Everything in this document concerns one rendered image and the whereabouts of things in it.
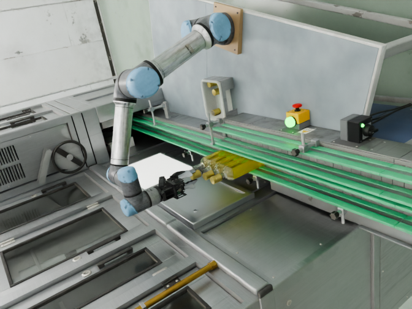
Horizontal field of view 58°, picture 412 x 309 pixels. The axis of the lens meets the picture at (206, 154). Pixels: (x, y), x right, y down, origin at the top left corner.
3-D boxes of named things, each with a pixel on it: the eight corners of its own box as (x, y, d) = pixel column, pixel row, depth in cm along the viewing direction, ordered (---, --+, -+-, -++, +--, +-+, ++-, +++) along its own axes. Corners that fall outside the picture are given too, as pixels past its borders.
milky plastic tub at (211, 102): (218, 114, 213) (206, 119, 208) (212, 75, 205) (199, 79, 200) (238, 118, 199) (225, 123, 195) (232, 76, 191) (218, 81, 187)
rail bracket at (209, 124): (222, 139, 194) (203, 147, 188) (217, 108, 188) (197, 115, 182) (225, 140, 192) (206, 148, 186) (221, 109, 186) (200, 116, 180)
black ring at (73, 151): (89, 165, 241) (56, 177, 231) (79, 134, 234) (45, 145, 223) (91, 167, 238) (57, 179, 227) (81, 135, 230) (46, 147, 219)
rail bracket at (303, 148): (313, 143, 144) (289, 155, 137) (312, 125, 141) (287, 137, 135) (322, 145, 141) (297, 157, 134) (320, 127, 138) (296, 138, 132)
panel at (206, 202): (161, 155, 242) (113, 174, 226) (160, 151, 241) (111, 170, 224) (255, 197, 171) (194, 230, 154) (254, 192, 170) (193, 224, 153)
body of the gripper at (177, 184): (188, 194, 160) (164, 206, 154) (178, 189, 167) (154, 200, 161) (184, 178, 158) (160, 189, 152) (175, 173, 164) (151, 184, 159)
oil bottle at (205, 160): (233, 154, 191) (199, 169, 181) (232, 144, 189) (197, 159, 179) (240, 157, 187) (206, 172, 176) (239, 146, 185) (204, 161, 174)
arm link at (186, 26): (198, 19, 178) (175, 22, 172) (214, 15, 167) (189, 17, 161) (203, 45, 182) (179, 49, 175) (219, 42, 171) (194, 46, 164)
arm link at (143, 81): (206, 11, 166) (111, 78, 147) (227, 5, 154) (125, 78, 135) (219, 35, 172) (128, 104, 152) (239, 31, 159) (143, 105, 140)
